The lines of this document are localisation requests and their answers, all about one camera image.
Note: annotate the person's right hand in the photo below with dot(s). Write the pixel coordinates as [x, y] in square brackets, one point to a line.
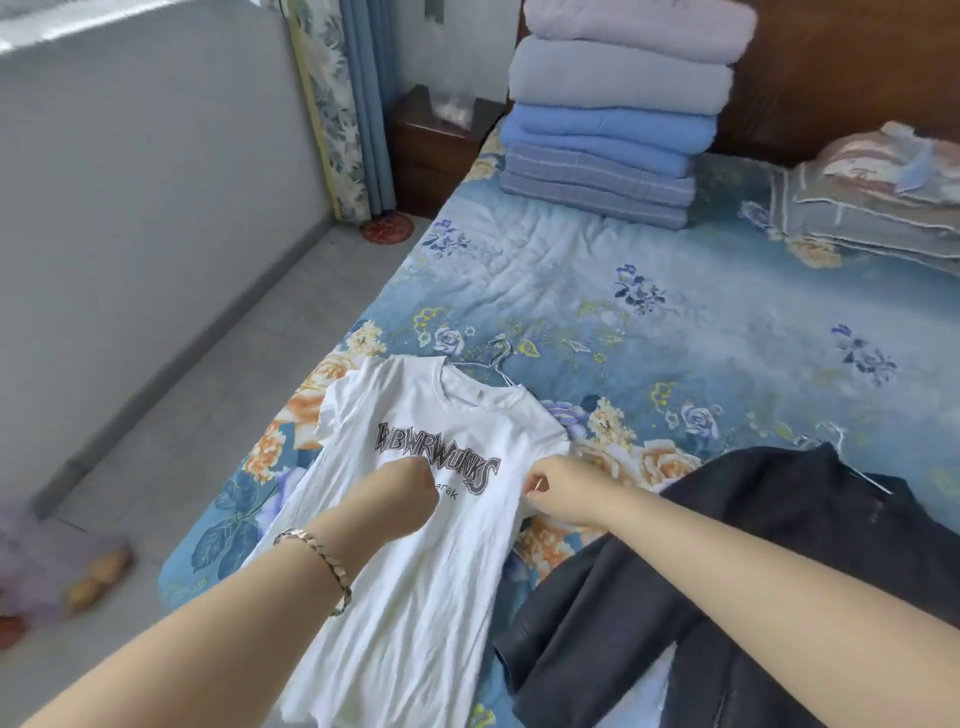
[577, 495]

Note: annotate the person's left hand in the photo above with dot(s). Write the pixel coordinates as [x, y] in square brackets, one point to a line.
[397, 499]

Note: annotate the white t-shirt black print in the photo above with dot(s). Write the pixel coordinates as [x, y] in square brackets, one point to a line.
[420, 600]

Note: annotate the black jacket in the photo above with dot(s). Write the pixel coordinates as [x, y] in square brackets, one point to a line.
[637, 622]

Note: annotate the person's left forearm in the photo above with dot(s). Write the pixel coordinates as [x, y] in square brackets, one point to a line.
[202, 652]

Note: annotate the person's right forearm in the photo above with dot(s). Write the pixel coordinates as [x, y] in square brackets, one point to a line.
[787, 615]

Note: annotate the blue floral bed quilt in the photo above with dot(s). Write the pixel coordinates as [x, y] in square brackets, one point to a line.
[675, 315]

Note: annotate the red round mat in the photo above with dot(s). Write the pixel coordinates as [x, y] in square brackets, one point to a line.
[386, 229]

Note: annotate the orange slippers on floor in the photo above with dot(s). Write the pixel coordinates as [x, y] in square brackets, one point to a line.
[97, 577]

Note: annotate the dark wooden nightstand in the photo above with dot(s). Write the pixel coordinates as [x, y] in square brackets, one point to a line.
[427, 165]

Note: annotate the blue floral curtain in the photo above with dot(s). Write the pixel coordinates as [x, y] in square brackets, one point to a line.
[345, 112]

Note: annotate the grey checked pillow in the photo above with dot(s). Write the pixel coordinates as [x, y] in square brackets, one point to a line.
[862, 225]

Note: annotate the striped pillow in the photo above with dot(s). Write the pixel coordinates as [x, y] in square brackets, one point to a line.
[847, 161]

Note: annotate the brown wooden headboard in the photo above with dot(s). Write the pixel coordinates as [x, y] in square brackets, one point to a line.
[840, 75]

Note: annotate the white framed window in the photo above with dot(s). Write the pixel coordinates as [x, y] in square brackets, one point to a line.
[112, 19]

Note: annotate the black wall socket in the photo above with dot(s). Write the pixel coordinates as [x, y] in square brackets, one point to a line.
[433, 7]

